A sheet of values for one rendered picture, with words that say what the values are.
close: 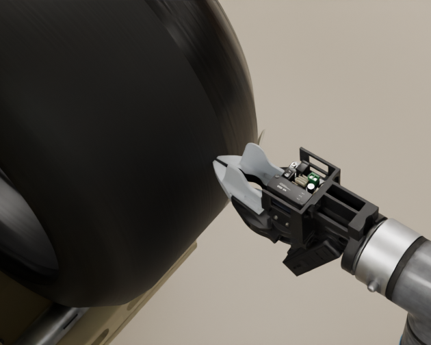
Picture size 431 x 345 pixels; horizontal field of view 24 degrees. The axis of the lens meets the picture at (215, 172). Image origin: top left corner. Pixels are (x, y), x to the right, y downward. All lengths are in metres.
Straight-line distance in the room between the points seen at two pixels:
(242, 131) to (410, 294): 0.29
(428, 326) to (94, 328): 0.61
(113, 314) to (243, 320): 0.96
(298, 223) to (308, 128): 1.67
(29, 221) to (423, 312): 0.71
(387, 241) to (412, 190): 1.62
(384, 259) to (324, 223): 0.08
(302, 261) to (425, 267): 0.17
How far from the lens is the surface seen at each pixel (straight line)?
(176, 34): 1.08
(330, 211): 1.06
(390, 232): 1.03
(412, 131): 2.74
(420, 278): 1.01
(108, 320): 1.49
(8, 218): 1.53
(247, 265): 2.49
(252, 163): 1.13
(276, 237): 1.09
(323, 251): 1.08
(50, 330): 1.43
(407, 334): 1.09
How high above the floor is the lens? 2.22
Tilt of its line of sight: 58 degrees down
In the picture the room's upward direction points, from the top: straight up
